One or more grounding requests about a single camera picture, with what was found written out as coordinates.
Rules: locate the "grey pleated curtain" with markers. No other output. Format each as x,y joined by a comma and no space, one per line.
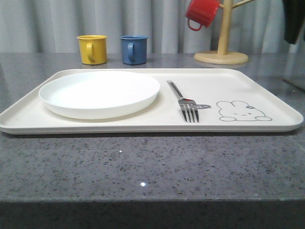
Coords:
54,25

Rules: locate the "white round plate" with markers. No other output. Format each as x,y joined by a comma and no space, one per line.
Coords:
100,94

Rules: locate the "wooden mug tree stand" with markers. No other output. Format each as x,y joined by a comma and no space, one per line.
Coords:
222,55

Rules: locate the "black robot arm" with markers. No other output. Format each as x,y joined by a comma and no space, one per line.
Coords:
294,13

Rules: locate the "blue enamel mug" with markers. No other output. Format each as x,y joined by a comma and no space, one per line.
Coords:
134,49

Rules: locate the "cream rectangular tray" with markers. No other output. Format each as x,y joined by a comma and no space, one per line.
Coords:
237,104

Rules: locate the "red enamel mug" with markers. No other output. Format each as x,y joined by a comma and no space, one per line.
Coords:
202,12

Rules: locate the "silver metal fork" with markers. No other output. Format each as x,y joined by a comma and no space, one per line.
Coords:
187,106

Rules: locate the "yellow enamel mug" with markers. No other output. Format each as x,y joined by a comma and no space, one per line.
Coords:
93,49

